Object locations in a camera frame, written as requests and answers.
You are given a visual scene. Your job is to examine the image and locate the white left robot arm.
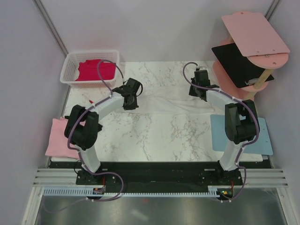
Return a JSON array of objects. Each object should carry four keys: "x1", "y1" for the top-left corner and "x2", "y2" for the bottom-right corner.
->
[{"x1": 64, "y1": 78, "x2": 143, "y2": 184}]

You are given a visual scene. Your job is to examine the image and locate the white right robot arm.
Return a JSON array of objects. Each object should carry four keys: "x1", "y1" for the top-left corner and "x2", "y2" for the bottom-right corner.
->
[{"x1": 189, "y1": 68, "x2": 260, "y2": 185}]

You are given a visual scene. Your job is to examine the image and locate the black square sheet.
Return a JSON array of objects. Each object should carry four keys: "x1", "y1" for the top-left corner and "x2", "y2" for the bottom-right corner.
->
[{"x1": 211, "y1": 43, "x2": 265, "y2": 88}]

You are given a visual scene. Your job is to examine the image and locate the red t shirt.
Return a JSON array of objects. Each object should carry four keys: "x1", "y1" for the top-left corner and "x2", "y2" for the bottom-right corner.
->
[{"x1": 76, "y1": 59, "x2": 116, "y2": 81}]

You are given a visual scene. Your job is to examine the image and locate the black t shirt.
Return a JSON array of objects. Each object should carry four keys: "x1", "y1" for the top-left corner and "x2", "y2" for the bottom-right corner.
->
[{"x1": 64, "y1": 116, "x2": 103, "y2": 132}]

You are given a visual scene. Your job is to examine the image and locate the white plastic basket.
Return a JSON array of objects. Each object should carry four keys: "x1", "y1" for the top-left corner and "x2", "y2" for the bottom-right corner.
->
[{"x1": 60, "y1": 50, "x2": 120, "y2": 88}]

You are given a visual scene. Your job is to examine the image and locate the light blue mat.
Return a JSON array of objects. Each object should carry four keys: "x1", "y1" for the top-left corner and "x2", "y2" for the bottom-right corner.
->
[{"x1": 210, "y1": 114, "x2": 273, "y2": 156}]

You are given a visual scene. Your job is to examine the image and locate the pink wooden shelf stand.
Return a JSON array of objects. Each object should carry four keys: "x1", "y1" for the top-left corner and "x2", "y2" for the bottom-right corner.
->
[{"x1": 213, "y1": 11, "x2": 290, "y2": 100}]

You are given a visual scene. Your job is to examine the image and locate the pink t shirt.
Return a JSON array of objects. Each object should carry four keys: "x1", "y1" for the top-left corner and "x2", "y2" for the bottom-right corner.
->
[{"x1": 45, "y1": 117, "x2": 79, "y2": 159}]

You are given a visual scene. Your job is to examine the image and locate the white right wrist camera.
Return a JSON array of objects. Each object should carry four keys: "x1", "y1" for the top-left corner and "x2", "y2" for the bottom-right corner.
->
[{"x1": 196, "y1": 66, "x2": 208, "y2": 70}]

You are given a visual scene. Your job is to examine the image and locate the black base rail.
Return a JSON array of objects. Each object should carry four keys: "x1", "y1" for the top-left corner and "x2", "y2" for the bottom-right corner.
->
[{"x1": 49, "y1": 160, "x2": 249, "y2": 194}]

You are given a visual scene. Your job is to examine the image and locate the white slotted cable duct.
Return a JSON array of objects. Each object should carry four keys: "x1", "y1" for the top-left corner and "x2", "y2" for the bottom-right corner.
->
[{"x1": 42, "y1": 186, "x2": 232, "y2": 197}]

